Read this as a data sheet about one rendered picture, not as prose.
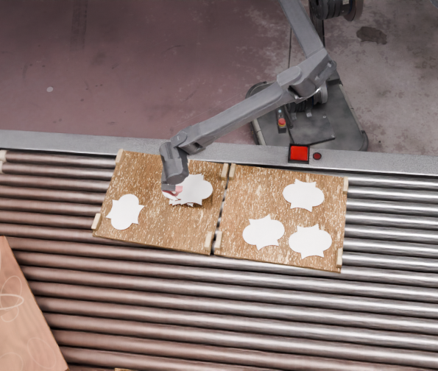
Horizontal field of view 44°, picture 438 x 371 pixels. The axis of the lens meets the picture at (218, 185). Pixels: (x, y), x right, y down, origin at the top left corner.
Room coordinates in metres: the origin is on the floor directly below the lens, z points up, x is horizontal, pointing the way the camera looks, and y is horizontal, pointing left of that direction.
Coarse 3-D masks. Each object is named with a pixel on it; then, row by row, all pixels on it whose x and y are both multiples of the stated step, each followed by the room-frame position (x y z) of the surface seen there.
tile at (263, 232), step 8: (256, 224) 0.79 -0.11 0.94; (264, 224) 0.78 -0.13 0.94; (272, 224) 0.78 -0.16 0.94; (280, 224) 0.77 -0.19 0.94; (248, 232) 0.76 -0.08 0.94; (256, 232) 0.76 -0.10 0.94; (264, 232) 0.75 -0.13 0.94; (272, 232) 0.75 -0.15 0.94; (280, 232) 0.74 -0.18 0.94; (248, 240) 0.73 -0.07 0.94; (256, 240) 0.73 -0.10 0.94; (264, 240) 0.72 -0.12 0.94; (272, 240) 0.72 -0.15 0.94
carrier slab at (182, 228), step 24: (120, 168) 1.09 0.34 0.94; (144, 168) 1.07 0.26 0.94; (192, 168) 1.05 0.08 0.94; (216, 168) 1.03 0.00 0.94; (120, 192) 0.99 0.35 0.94; (144, 192) 0.97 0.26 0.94; (216, 192) 0.93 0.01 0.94; (144, 216) 0.88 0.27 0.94; (168, 216) 0.87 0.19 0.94; (192, 216) 0.85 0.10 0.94; (216, 216) 0.84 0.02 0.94; (120, 240) 0.81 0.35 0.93; (144, 240) 0.79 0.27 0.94; (168, 240) 0.78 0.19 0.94; (192, 240) 0.76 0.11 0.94
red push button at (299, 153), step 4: (292, 148) 1.07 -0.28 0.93; (296, 148) 1.07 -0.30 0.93; (300, 148) 1.07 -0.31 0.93; (304, 148) 1.07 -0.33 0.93; (292, 152) 1.06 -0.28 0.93; (296, 152) 1.05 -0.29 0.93; (300, 152) 1.05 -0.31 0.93; (304, 152) 1.05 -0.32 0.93; (292, 156) 1.04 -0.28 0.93; (296, 156) 1.04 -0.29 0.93; (300, 156) 1.03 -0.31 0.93; (304, 156) 1.03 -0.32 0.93
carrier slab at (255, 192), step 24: (240, 168) 1.02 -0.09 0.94; (264, 168) 1.00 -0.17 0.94; (240, 192) 0.92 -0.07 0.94; (264, 192) 0.91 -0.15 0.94; (336, 192) 0.87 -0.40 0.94; (240, 216) 0.83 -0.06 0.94; (264, 216) 0.81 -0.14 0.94; (288, 216) 0.80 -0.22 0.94; (312, 216) 0.79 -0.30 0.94; (336, 216) 0.78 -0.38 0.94; (240, 240) 0.74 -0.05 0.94; (288, 240) 0.72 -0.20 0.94; (336, 240) 0.69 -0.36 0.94; (288, 264) 0.63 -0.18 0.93; (312, 264) 0.62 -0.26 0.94
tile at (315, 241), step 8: (296, 232) 0.74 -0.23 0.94; (304, 232) 0.73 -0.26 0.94; (312, 232) 0.73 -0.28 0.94; (320, 232) 0.72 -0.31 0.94; (296, 240) 0.71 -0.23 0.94; (304, 240) 0.70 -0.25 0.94; (312, 240) 0.70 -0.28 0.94; (320, 240) 0.70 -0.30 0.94; (328, 240) 0.69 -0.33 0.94; (296, 248) 0.68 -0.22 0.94; (304, 248) 0.68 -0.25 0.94; (312, 248) 0.67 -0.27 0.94; (320, 248) 0.67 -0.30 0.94; (328, 248) 0.67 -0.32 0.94; (304, 256) 0.65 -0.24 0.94; (320, 256) 0.64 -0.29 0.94
